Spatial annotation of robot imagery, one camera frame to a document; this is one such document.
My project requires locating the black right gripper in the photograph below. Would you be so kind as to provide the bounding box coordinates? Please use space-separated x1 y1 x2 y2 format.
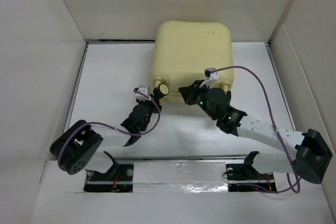
178 80 217 121

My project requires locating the yellow suitcase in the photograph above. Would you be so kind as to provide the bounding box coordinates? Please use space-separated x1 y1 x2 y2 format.
151 20 233 103

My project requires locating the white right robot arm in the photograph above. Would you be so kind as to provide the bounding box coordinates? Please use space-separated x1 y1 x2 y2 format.
178 80 333 184

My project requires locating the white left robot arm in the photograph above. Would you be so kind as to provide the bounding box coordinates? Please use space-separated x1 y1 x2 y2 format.
49 87 165 175

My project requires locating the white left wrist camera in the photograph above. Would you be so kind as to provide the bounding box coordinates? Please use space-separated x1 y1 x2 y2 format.
133 85 150 101

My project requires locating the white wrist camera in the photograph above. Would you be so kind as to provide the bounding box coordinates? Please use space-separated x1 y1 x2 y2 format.
133 85 150 101
200 68 219 88

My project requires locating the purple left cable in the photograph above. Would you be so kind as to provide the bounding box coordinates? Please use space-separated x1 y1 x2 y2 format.
57 89 161 183

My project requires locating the purple cable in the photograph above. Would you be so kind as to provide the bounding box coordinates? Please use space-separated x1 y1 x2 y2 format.
57 89 161 183
209 66 302 193

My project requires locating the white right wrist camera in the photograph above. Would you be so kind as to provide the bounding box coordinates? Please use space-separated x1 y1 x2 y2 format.
200 68 219 88

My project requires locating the metal base rail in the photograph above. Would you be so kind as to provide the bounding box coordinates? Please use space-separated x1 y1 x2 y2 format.
83 159 277 193

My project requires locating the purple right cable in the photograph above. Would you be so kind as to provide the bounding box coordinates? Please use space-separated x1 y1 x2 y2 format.
209 66 302 193

